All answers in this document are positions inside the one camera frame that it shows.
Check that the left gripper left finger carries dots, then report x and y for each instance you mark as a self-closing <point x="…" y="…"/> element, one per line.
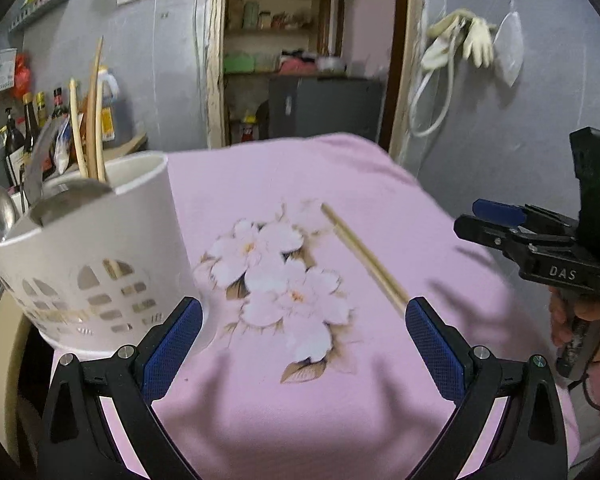
<point x="77" y="441"/>

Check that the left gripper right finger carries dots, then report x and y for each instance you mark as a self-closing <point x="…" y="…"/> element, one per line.
<point x="530" y="439"/>

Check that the person right hand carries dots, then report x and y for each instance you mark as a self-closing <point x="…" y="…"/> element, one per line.
<point x="560" y="330"/>

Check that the white plastic utensil holder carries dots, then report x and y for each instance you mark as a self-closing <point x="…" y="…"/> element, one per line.
<point x="102" y="276"/>

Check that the hanging clear plastic bag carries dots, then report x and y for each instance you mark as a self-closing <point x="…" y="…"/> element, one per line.
<point x="508" y="46"/>

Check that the cream rubber gloves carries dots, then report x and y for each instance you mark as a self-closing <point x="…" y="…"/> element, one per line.
<point x="478" y="45"/>

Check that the pink floral tablecloth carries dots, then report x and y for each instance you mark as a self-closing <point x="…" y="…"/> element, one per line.
<point x="312" y="374"/>

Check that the dark sauce bottle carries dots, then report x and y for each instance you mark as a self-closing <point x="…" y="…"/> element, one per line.
<point x="14" y="149"/>

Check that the dark grey cabinet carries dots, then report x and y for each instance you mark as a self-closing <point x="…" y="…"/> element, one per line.
<point x="301" y="107"/>

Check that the wooden shelf unit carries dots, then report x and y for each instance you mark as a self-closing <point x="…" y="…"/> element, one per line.
<point x="259" y="35"/>

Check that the wooden door frame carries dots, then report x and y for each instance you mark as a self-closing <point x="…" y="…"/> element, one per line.
<point x="409" y="29"/>

